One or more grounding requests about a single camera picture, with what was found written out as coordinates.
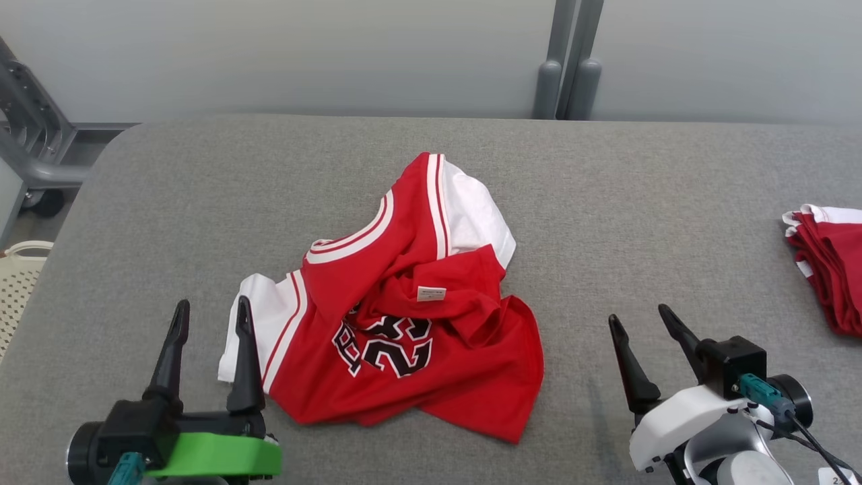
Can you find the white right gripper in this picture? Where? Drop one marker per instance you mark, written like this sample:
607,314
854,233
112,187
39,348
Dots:
680,417

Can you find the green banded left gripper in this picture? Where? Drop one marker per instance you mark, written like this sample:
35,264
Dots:
215,455

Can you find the stack of red jerseys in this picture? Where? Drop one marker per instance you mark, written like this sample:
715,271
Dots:
835,269

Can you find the red jersey with white sleeves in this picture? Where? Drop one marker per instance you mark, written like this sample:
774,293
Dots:
404,269

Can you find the cream perforated laundry basket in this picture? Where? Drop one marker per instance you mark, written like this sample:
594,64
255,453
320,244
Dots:
17,289

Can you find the white paper tag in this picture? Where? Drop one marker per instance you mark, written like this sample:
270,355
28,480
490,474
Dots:
838,477

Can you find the black caster wheel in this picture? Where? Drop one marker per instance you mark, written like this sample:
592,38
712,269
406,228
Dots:
46,203

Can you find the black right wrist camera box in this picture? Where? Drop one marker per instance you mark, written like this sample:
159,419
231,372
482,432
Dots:
734,357

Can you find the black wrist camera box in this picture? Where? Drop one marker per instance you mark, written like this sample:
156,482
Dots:
141,428
734,357

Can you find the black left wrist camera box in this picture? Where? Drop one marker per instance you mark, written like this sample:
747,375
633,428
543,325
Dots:
141,428

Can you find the grey partition post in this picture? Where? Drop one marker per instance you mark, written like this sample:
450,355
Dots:
584,87
549,87

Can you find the grey metal cart frame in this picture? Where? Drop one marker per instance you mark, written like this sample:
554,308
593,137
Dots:
30,145

